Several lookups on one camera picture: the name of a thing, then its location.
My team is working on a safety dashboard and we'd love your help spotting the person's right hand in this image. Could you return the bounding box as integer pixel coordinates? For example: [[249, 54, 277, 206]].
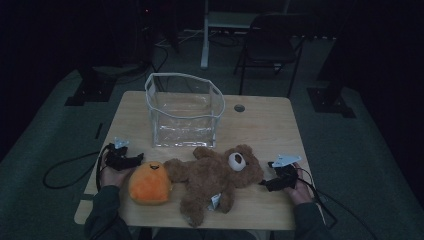
[[283, 162, 315, 206]]

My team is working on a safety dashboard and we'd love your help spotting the black folding chair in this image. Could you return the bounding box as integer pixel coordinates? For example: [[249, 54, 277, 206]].
[[233, 12, 309, 99]]

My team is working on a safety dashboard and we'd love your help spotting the brown teddy bear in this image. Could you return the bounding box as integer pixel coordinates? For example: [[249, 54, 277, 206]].
[[163, 143, 265, 228]]

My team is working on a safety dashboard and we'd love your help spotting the clear plastic container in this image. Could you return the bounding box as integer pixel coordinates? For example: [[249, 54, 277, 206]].
[[144, 72, 226, 149]]

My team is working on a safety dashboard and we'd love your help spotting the black stand base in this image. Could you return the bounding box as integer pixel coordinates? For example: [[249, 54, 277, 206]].
[[64, 64, 118, 108], [306, 0, 357, 119]]

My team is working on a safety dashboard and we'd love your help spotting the white floor cable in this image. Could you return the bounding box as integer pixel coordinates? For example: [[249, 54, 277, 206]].
[[153, 29, 205, 47]]

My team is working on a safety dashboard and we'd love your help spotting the white desk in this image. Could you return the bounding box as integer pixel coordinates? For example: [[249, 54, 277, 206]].
[[199, 0, 292, 70]]

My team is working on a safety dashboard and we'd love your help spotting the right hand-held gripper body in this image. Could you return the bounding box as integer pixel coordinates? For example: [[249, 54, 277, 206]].
[[269, 153, 303, 192]]

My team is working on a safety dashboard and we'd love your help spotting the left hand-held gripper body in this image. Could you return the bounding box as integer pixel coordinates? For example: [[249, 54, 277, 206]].
[[104, 136, 135, 172]]

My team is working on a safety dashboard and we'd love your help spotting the orange plush toy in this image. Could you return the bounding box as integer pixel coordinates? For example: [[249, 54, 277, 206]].
[[128, 161, 174, 206]]

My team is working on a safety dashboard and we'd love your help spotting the person's left hand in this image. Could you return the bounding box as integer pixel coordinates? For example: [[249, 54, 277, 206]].
[[99, 164, 135, 190]]

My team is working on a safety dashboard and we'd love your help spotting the black floor cable bundle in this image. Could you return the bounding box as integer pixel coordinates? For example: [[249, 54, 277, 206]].
[[206, 29, 242, 48]]

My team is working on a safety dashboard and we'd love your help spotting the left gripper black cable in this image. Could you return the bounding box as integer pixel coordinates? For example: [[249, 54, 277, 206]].
[[42, 143, 113, 193]]

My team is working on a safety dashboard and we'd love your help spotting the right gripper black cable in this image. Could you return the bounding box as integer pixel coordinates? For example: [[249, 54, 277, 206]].
[[294, 164, 379, 240]]

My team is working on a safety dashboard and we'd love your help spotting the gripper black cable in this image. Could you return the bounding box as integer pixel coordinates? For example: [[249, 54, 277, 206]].
[[42, 143, 113, 193], [294, 164, 379, 240]]

